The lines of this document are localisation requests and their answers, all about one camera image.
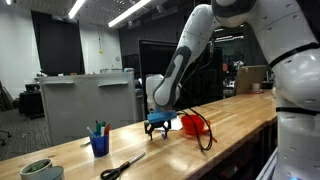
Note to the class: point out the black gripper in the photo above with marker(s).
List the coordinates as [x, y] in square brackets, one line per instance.
[151, 126]

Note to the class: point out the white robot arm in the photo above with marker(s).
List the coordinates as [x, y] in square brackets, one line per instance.
[292, 51]

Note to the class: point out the large red cup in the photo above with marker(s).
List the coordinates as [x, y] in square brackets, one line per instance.
[194, 124]

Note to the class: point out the blue pen holder cup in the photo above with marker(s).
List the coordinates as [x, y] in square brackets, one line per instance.
[100, 146]

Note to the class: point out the white paper sheet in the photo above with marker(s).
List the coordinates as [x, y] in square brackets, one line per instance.
[176, 124]

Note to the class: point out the large black panel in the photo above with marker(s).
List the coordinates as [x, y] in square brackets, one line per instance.
[202, 81]

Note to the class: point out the green marker on table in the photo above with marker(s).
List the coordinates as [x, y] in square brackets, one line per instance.
[85, 144]

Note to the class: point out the grey partition board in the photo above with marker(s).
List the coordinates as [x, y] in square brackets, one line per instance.
[73, 103]

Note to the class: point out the cardboard box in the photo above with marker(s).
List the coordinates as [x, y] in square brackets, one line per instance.
[249, 79]

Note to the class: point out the white mug with plant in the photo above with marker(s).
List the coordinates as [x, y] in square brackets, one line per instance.
[32, 169]

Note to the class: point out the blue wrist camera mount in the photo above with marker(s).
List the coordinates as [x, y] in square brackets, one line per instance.
[160, 116]

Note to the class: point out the black handled scissors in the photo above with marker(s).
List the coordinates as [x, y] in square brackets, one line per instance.
[113, 174]

